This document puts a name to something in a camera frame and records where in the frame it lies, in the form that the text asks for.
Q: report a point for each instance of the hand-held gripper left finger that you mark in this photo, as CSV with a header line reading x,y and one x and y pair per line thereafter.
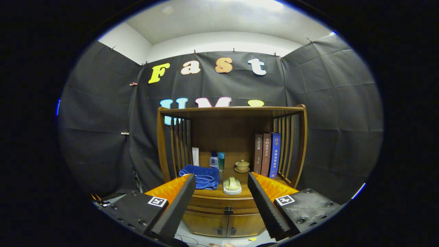
x,y
178,209

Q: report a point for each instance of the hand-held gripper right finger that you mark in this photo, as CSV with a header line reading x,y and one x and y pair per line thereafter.
x,y
265,209

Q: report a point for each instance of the wooden cabinet door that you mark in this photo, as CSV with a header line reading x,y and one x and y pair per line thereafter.
x,y
245,224
205,223

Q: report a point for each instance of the wooden countertop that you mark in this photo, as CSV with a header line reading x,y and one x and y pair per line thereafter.
x,y
228,174

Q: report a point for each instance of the wooden cabinet with slatted shelf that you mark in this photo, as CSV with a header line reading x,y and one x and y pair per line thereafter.
x,y
229,133

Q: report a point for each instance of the folded blue towel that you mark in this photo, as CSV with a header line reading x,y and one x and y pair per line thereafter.
x,y
202,176

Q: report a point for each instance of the beige lidded teacup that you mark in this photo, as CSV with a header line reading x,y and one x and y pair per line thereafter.
x,y
242,167

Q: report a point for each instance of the reddish brown book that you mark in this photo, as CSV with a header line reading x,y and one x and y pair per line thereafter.
x,y
266,154

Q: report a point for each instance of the dark brown book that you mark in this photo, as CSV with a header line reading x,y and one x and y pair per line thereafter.
x,y
258,154

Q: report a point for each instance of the blue book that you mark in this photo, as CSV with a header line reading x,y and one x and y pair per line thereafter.
x,y
275,154

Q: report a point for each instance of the white tube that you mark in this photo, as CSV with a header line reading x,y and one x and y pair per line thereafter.
x,y
195,156

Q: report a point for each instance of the white lotion bottle blue cap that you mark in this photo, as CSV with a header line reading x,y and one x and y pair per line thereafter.
x,y
214,163

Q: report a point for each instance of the teal clear bottle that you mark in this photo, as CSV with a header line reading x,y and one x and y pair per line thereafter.
x,y
221,159

